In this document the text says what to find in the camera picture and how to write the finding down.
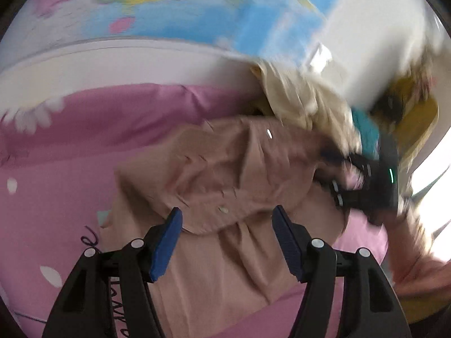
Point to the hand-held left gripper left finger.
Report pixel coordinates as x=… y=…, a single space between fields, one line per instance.
x=165 y=246

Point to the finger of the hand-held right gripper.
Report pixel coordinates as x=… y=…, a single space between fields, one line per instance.
x=356 y=165

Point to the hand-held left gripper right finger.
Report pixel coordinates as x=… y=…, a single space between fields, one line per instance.
x=290 y=246

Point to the dusty pink shirt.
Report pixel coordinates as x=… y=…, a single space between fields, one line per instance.
x=229 y=169

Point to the person's right forearm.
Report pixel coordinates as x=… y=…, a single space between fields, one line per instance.
x=419 y=253

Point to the teal cloth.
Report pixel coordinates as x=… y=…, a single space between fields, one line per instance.
x=366 y=130

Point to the mustard yellow bag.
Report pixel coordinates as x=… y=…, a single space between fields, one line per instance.
x=419 y=123

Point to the cream cloth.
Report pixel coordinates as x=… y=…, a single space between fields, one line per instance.
x=303 y=102

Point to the small plush toy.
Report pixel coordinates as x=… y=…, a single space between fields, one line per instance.
x=424 y=74

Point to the pink floral bedsheet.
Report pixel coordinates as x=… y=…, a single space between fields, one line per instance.
x=70 y=169

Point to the white headboard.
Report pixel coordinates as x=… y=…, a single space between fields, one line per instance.
x=123 y=63

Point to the white wall socket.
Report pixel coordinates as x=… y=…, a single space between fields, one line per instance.
x=319 y=58
x=338 y=74

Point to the small wall map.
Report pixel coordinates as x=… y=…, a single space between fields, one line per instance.
x=292 y=28

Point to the large colourful wall map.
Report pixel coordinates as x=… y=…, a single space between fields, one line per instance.
x=176 y=7

